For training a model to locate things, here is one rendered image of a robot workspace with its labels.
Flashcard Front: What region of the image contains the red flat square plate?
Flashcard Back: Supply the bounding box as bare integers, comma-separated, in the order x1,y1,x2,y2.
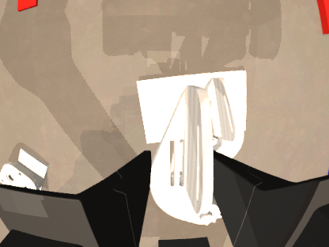
18,0,38,12

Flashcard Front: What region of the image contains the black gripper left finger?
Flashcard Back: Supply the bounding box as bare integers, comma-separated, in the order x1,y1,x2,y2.
0,151,152,247

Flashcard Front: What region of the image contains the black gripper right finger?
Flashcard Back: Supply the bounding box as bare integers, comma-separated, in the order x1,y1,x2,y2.
213,150,329,247

